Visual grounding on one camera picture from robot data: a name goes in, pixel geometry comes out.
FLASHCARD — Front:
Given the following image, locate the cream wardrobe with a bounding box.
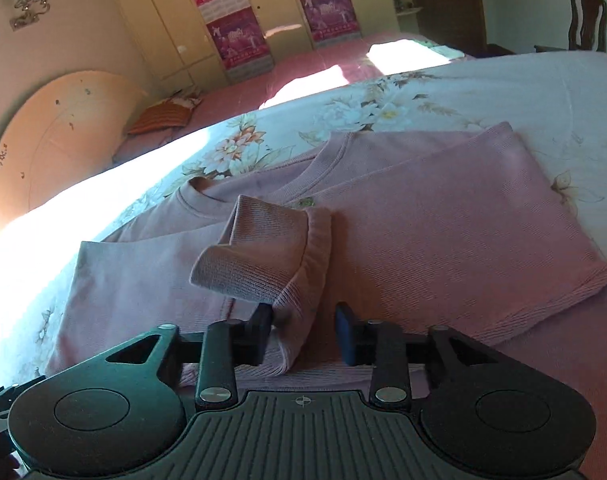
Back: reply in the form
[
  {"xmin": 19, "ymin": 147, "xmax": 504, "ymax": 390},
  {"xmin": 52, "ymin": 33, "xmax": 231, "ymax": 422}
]
[{"xmin": 96, "ymin": 0, "xmax": 399, "ymax": 86}]

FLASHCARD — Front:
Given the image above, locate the floral bed sheet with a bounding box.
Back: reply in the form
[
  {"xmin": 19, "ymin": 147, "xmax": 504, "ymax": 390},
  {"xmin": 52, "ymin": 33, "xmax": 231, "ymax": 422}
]
[{"xmin": 0, "ymin": 52, "xmax": 607, "ymax": 396}]

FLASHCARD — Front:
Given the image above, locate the dark wooden door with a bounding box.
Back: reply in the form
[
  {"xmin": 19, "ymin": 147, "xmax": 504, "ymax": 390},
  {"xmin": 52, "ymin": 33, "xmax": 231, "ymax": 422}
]
[{"xmin": 406, "ymin": 0, "xmax": 487, "ymax": 56}]

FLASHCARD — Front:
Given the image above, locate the pink knit sweater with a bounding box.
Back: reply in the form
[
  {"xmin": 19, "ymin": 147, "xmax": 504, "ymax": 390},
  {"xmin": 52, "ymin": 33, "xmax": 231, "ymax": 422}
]
[{"xmin": 46, "ymin": 121, "xmax": 607, "ymax": 391}]

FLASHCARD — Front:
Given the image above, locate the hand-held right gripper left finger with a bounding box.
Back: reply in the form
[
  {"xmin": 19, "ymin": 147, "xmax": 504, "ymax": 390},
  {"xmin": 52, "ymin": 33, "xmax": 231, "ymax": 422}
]
[{"xmin": 104, "ymin": 304, "xmax": 275, "ymax": 409}]

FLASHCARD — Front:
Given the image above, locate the cream wooden headboard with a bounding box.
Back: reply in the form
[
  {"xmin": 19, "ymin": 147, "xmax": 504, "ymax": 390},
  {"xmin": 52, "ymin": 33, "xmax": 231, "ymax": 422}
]
[{"xmin": 0, "ymin": 71, "xmax": 147, "ymax": 241}]

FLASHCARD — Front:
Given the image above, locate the double wall lamp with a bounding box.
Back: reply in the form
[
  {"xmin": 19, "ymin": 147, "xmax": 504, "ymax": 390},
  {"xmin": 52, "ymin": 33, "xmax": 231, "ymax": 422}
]
[{"xmin": 8, "ymin": 0, "xmax": 52, "ymax": 31}]

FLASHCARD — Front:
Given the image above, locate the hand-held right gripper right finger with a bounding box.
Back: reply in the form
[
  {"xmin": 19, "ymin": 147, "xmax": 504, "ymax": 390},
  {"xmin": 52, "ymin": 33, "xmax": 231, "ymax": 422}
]
[{"xmin": 335, "ymin": 302, "xmax": 507, "ymax": 407}]

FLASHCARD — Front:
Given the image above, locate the dark wooden chair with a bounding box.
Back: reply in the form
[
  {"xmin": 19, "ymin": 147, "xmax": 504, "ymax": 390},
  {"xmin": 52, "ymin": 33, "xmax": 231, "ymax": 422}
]
[{"xmin": 533, "ymin": 0, "xmax": 607, "ymax": 55}]

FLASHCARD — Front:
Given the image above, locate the striped pillow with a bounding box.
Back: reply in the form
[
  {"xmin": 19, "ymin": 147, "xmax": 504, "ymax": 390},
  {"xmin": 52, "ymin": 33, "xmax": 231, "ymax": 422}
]
[{"xmin": 128, "ymin": 95, "xmax": 204, "ymax": 136}]

